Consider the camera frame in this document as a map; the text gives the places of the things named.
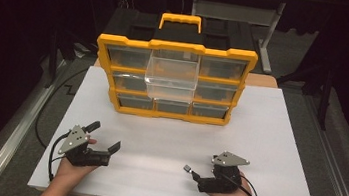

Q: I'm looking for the grey metal stand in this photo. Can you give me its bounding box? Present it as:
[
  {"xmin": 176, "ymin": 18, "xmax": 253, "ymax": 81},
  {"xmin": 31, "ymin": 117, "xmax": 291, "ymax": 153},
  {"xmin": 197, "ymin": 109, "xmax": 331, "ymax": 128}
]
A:
[{"xmin": 185, "ymin": 0, "xmax": 287, "ymax": 75}]

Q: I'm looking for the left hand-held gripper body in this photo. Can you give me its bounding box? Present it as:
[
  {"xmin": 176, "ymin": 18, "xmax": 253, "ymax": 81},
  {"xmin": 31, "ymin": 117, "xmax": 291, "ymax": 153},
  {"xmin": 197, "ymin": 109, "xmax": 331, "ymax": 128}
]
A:
[{"xmin": 57, "ymin": 123, "xmax": 115, "ymax": 171}]

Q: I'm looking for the clear plastic drawer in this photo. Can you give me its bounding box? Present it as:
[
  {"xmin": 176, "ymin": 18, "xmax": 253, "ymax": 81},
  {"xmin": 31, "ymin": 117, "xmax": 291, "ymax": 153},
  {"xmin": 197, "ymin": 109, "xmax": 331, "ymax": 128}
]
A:
[{"xmin": 141, "ymin": 46, "xmax": 202, "ymax": 105}]

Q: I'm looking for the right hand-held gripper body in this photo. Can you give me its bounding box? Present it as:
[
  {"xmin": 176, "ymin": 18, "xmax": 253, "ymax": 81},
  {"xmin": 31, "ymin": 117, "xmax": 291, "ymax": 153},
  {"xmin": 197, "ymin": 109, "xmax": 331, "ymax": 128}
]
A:
[{"xmin": 196, "ymin": 148, "xmax": 252, "ymax": 196}]

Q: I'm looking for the person's left hand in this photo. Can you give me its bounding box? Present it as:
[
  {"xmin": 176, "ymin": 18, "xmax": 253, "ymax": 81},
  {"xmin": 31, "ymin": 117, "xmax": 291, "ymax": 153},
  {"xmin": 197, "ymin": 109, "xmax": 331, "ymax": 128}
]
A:
[{"xmin": 49, "ymin": 134, "xmax": 102, "ymax": 196}]

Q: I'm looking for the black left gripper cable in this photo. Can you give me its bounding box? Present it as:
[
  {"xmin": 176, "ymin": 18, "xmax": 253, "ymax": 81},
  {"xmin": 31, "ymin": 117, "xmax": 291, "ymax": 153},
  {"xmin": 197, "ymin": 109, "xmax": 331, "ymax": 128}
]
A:
[{"xmin": 45, "ymin": 129, "xmax": 72, "ymax": 184}]

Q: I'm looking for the set of clear organizer drawers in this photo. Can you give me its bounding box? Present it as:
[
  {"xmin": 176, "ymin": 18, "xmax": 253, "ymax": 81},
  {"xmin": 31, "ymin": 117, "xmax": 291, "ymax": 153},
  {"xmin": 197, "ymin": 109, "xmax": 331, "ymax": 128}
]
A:
[{"xmin": 100, "ymin": 43, "xmax": 250, "ymax": 122}]

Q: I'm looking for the yellow black organizer cabinet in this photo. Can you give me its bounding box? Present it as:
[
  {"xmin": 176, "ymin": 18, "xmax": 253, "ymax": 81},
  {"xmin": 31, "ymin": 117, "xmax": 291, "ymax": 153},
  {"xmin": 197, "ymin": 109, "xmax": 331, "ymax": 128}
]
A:
[{"xmin": 88, "ymin": 4, "xmax": 263, "ymax": 130}]

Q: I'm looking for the black stand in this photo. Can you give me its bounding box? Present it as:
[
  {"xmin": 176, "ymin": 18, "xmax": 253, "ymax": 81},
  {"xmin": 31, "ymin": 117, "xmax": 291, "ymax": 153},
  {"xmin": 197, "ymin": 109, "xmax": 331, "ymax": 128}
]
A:
[
  {"xmin": 271, "ymin": 55, "xmax": 337, "ymax": 132},
  {"xmin": 44, "ymin": 27, "xmax": 101, "ymax": 94}
]

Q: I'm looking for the black floor cable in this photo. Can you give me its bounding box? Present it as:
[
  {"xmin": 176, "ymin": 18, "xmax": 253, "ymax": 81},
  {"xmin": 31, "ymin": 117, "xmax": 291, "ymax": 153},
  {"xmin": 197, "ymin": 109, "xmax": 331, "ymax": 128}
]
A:
[{"xmin": 32, "ymin": 62, "xmax": 89, "ymax": 154}]

